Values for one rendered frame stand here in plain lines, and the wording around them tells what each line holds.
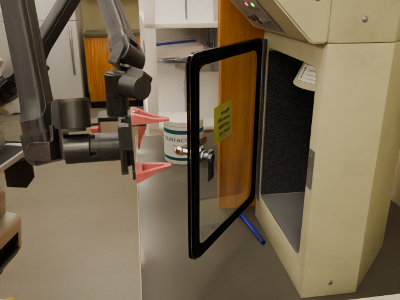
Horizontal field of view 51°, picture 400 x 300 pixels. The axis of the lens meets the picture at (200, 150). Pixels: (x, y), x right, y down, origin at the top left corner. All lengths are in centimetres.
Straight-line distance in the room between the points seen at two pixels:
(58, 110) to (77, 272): 179
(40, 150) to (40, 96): 10
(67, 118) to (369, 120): 53
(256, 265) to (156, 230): 27
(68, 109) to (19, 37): 17
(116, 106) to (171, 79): 98
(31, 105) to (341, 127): 57
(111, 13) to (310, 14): 67
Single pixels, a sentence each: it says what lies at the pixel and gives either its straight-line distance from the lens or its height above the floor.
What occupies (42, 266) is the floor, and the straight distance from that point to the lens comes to 268.
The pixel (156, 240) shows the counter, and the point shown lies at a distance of 101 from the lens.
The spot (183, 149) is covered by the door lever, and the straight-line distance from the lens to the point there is 80.
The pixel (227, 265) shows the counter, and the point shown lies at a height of 94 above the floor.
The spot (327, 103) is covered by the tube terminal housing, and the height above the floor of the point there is 132.
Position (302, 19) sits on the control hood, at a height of 145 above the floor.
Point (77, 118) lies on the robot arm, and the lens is 83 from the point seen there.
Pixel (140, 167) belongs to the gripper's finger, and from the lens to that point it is 87.
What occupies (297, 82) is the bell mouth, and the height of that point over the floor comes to 132.
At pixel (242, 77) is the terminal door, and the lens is 89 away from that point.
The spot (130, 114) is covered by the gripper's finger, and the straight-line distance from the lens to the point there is 80.
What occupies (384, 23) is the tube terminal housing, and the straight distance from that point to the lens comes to 72.
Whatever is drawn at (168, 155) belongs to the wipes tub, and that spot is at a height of 96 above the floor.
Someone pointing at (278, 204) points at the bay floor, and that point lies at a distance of 101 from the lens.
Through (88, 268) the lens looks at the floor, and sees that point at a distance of 258.
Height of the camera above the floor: 149
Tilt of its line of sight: 21 degrees down
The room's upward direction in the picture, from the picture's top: straight up
